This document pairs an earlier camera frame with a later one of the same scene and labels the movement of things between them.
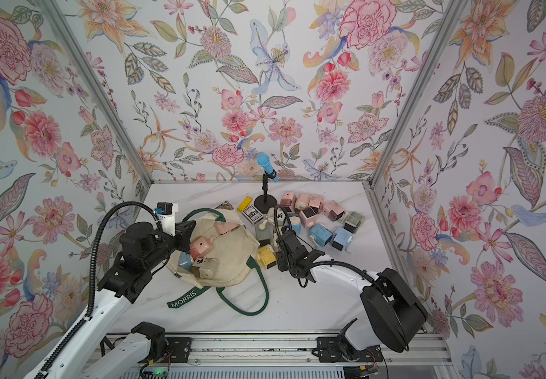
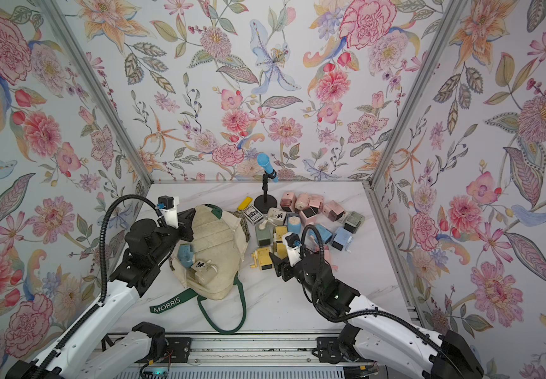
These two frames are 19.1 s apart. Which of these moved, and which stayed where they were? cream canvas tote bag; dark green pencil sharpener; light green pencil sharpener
Moved: cream canvas tote bag
Stayed: dark green pencil sharpener; light green pencil sharpener
